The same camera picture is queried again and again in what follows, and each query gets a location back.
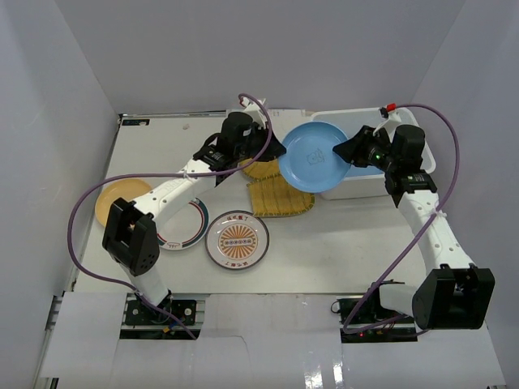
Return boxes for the fan-shaped woven bamboo tray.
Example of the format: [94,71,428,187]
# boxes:
[247,175,315,218]

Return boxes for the white plastic bin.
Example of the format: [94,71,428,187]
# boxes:
[310,105,437,201]

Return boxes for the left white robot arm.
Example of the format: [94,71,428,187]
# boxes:
[102,112,286,323]

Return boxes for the white paper sheets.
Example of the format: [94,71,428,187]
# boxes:
[225,108,307,121]

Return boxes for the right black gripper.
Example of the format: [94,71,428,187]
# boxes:
[333,126,398,173]

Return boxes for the dark label sticker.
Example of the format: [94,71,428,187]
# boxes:
[121,118,150,126]

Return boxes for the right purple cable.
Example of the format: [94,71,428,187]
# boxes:
[342,101,461,337]

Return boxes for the blue plate with bear print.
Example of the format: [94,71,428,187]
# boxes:
[277,121,350,194]

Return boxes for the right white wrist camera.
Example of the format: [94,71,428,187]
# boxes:
[378,103,401,133]

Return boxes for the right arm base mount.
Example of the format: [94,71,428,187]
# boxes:
[330,296,418,344]

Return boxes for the purple cable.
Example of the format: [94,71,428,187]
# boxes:
[342,101,461,337]
[66,92,273,340]

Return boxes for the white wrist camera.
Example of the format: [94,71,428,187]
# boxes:
[378,103,401,133]
[239,96,266,121]

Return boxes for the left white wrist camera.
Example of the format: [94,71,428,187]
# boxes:
[239,96,266,121]

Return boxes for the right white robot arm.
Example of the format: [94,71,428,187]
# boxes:
[333,125,495,330]

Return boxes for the white plate green red rim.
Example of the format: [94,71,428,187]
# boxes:
[157,198,209,250]

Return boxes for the yellow plate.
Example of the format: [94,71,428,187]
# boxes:
[95,178,152,227]

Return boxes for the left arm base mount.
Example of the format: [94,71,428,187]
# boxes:
[119,297,201,340]

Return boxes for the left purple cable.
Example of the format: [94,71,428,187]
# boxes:
[66,92,273,340]

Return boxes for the white plate orange sunburst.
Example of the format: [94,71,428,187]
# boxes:
[204,211,270,271]

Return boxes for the round woven bamboo tray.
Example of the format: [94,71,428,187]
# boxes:
[242,160,280,181]

